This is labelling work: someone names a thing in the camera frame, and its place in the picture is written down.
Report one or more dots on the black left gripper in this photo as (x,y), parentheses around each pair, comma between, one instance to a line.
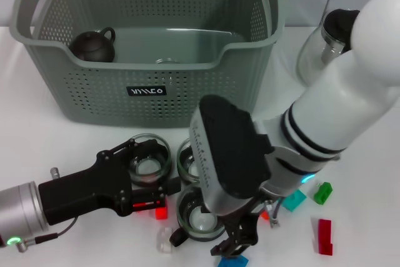
(81,192)

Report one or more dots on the tall red toy block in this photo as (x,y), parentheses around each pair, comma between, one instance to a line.
(161,214)

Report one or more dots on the clear white toy block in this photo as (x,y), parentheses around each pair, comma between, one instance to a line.
(164,240)

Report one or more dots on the glass teacup with black sleeve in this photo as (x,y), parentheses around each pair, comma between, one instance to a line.
(186,164)
(193,220)
(147,167)
(168,61)

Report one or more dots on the black clay teapot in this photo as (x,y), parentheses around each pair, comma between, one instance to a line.
(92,48)

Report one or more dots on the teal flat toy block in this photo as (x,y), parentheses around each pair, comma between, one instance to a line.
(293,201)

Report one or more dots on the dark red long block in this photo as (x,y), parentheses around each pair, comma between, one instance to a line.
(325,237)

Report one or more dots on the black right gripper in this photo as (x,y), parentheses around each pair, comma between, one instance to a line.
(247,217)

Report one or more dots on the blue flat toy block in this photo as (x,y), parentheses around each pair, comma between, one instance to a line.
(237,261)

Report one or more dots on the grey perforated storage basket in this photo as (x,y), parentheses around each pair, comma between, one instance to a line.
(125,107)

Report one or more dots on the small orange toy block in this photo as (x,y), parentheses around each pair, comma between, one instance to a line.
(265,216)

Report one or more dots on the green toy block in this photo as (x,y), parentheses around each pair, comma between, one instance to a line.
(323,193)

